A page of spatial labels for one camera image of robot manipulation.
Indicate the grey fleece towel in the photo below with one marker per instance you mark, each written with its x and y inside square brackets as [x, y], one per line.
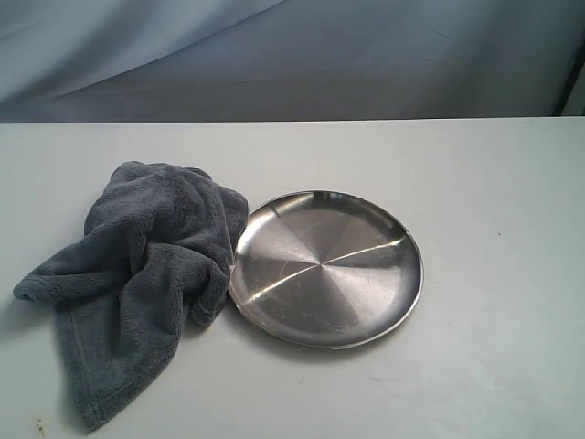
[157, 250]

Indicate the round stainless steel plate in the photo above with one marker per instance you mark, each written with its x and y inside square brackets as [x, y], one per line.
[325, 269]

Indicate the blue-grey backdrop cloth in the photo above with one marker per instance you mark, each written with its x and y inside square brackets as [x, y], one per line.
[263, 61]

